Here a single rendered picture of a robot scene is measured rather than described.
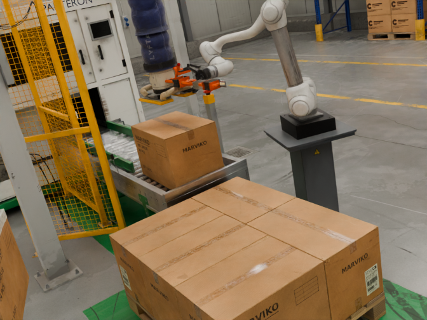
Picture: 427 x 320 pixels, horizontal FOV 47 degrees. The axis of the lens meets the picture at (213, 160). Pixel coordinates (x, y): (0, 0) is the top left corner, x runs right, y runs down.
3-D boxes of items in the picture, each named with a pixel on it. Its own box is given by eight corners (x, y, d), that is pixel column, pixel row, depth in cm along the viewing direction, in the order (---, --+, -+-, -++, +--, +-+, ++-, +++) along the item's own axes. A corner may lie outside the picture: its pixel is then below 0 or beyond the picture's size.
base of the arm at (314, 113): (307, 108, 356) (306, 101, 354) (324, 115, 336) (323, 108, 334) (284, 114, 350) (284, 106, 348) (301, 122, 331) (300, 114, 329)
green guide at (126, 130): (107, 128, 539) (105, 120, 536) (115, 125, 544) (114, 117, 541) (180, 153, 409) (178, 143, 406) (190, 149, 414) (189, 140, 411)
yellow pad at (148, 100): (138, 101, 355) (136, 94, 354) (150, 97, 360) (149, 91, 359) (161, 105, 328) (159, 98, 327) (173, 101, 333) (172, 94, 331)
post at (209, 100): (224, 204, 431) (202, 95, 397) (230, 201, 434) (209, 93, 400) (229, 206, 426) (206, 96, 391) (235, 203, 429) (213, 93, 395)
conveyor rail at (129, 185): (62, 158, 516) (57, 141, 510) (67, 157, 519) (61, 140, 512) (168, 221, 330) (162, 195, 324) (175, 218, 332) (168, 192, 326)
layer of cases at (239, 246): (124, 289, 310) (108, 235, 296) (246, 225, 358) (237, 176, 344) (238, 399, 213) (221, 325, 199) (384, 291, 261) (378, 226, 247)
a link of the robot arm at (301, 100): (318, 106, 326) (316, 117, 307) (295, 113, 332) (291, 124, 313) (283, -7, 303) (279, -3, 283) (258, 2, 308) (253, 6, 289)
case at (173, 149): (142, 174, 384) (130, 126, 370) (186, 157, 401) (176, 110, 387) (177, 193, 334) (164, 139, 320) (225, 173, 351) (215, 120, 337)
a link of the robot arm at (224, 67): (216, 82, 339) (206, 68, 343) (233, 76, 347) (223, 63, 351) (220, 71, 330) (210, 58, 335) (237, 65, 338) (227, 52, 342)
